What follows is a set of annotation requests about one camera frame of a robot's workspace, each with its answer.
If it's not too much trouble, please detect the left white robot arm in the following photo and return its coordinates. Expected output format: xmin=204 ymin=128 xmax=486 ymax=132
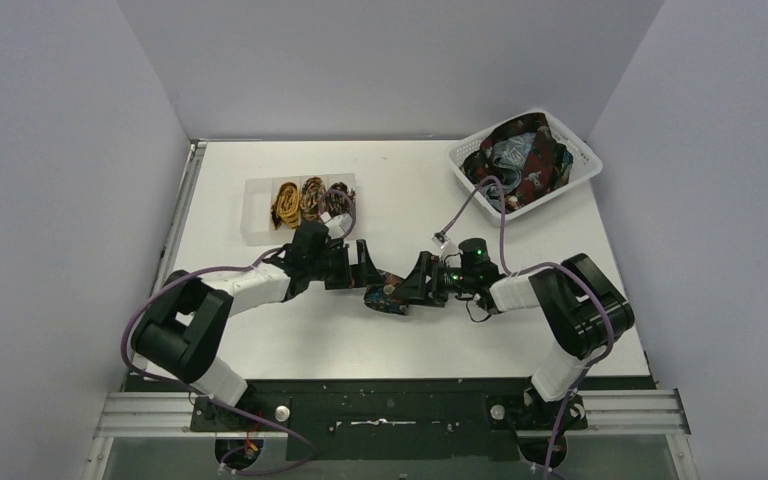
xmin=125 ymin=222 xmax=384 ymax=430

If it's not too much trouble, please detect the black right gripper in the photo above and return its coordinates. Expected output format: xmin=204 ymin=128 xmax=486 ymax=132
xmin=392 ymin=251 xmax=476 ymax=307

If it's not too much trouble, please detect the dark brown rolled tie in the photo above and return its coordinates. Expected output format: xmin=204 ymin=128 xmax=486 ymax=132
xmin=325 ymin=182 xmax=356 ymax=216

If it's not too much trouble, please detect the navy floral tie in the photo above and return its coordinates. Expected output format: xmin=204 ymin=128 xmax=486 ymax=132
xmin=363 ymin=283 xmax=409 ymax=316

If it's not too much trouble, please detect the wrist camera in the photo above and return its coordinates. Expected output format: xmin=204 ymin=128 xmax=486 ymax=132
xmin=319 ymin=212 xmax=354 ymax=239
xmin=432 ymin=231 xmax=458 ymax=257

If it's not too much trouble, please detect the pile of patterned ties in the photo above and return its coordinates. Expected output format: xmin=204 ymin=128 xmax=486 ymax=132
xmin=460 ymin=113 xmax=574 ymax=214

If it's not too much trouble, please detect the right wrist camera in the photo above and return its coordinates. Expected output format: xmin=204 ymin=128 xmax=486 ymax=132
xmin=432 ymin=231 xmax=458 ymax=257

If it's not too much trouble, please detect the yellow rolled tie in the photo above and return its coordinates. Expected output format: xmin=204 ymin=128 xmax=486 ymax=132
xmin=270 ymin=182 xmax=301 ymax=230

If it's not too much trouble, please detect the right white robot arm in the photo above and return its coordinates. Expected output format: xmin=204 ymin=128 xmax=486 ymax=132
xmin=383 ymin=238 xmax=635 ymax=402

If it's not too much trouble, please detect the clear plastic organizer tray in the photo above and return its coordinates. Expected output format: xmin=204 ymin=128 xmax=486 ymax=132
xmin=240 ymin=173 xmax=357 ymax=246

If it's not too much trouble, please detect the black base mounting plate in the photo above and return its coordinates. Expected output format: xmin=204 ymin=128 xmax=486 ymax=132
xmin=122 ymin=376 xmax=657 ymax=462

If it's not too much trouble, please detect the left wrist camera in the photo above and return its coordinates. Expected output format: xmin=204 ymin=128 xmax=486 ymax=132
xmin=319 ymin=212 xmax=354 ymax=239

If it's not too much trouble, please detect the orange patterned rolled tie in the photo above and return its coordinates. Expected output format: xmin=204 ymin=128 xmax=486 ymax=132
xmin=299 ymin=176 xmax=326 ymax=222

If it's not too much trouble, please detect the white plastic basket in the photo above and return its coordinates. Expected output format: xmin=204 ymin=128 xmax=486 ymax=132
xmin=445 ymin=109 xmax=603 ymax=227

